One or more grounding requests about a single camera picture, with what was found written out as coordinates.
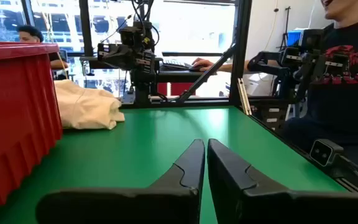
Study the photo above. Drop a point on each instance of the blue box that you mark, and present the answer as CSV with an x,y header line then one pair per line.
x,y
294,38

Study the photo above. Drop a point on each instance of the person's forearm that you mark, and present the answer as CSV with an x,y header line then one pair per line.
x,y
228,66

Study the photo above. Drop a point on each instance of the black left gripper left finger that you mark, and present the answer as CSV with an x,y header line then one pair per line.
x,y
166,205

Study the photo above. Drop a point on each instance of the beige garment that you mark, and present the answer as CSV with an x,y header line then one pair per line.
x,y
85,109

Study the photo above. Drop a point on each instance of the black keyboard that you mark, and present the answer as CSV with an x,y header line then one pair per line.
x,y
176,64

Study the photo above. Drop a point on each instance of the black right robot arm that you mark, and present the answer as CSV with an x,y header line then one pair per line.
x,y
141,84

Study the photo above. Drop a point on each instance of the black desk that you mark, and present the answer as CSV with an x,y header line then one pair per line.
x,y
179,76

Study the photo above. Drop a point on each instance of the black computer mouse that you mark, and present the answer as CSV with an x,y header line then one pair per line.
x,y
195,68

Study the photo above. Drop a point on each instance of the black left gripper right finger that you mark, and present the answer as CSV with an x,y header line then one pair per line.
x,y
259,205

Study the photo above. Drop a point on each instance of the pale wooden stick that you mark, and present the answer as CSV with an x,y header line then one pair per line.
x,y
241,96
246,96

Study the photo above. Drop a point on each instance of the green work mat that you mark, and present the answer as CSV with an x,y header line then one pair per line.
x,y
239,46

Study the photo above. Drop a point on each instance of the black tripod stand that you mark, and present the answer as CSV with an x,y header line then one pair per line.
x,y
286,28

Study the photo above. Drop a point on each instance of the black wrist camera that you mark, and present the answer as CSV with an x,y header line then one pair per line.
x,y
132,35

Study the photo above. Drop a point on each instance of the red ribbed plastic bin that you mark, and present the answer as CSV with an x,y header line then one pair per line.
x,y
14,112

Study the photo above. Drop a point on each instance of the person's hand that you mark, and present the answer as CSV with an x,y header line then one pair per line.
x,y
202,63

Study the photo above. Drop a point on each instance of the small black camera box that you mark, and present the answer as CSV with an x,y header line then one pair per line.
x,y
323,152

